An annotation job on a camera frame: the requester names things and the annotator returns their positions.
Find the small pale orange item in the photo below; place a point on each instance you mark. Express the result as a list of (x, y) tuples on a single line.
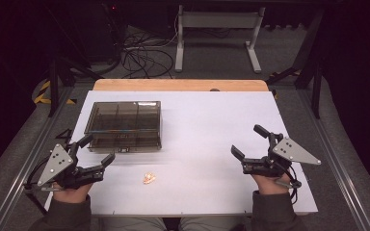
[(149, 178)]

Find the white metal stand frame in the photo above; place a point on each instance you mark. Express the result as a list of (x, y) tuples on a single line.
[(218, 20)]

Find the black computer case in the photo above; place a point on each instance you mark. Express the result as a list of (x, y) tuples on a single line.
[(104, 32)]

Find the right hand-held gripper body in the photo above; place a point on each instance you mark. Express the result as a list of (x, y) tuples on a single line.
[(294, 152)]

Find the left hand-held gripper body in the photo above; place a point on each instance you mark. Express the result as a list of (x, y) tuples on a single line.
[(56, 162)]

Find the black tripod stand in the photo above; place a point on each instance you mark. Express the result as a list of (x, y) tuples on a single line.
[(61, 73)]

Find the black metal stand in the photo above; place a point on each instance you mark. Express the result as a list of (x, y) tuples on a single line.
[(311, 64)]

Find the person's left hand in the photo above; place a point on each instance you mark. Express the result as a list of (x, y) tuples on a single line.
[(72, 193)]

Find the person's right hand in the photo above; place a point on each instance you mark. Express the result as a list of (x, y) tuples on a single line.
[(271, 185)]

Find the white board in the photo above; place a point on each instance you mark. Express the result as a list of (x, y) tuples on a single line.
[(205, 128)]

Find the small black bracket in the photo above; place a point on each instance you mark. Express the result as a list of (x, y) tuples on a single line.
[(65, 135)]

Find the aluminium floor rail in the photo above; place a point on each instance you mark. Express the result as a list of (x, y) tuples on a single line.
[(340, 160), (22, 166)]

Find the dark transparent compartment box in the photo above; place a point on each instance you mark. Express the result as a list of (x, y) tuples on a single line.
[(125, 125)]

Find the wooden table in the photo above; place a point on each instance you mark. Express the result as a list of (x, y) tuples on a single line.
[(179, 85)]

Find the yellow black hazard tape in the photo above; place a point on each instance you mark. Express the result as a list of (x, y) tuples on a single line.
[(43, 93)]

